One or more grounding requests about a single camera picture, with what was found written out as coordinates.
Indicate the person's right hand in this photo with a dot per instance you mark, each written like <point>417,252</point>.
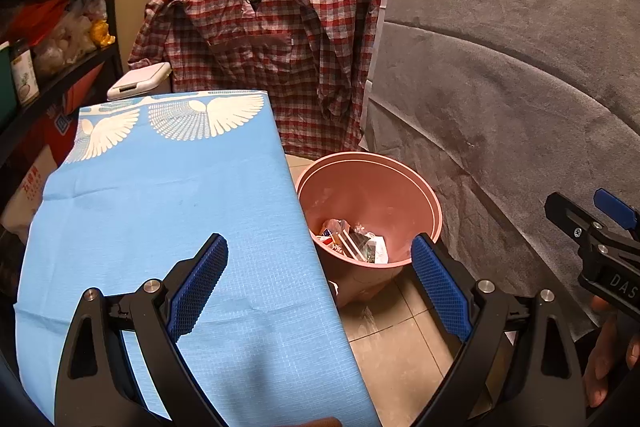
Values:
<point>607,357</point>

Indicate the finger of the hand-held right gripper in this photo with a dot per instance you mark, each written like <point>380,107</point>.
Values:
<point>615,209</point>
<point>567,214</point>

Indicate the white paper tissue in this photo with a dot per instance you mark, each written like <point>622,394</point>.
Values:
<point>377,252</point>

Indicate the white printed sack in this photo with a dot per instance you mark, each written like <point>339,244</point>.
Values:
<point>30,192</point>

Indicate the blue winged-print tablecloth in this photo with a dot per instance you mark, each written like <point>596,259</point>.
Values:
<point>175,207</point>

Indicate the pink plastic bucket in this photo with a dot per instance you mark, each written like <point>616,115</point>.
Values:
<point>370,192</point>

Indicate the red cardboard carton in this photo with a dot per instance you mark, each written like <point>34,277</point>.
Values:
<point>65,117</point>

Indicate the clear bags of food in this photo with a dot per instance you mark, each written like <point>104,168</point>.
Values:
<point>65,42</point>

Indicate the white labelled jar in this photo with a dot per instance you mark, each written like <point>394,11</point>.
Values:
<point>25,77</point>

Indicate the red plastic bag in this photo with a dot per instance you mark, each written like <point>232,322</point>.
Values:
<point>40,14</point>

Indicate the white lidded bin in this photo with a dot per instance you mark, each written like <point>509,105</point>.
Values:
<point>140,79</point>

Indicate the red plaid shirt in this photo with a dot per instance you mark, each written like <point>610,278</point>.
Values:
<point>300,7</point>

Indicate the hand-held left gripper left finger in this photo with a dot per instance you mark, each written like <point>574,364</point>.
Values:
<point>197,287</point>

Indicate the green storage box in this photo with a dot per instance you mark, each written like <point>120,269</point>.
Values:
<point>6,82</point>

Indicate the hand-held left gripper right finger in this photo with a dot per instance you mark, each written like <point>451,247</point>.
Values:
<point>442,289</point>

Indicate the grey fabric cover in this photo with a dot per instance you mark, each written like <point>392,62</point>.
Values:
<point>500,82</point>

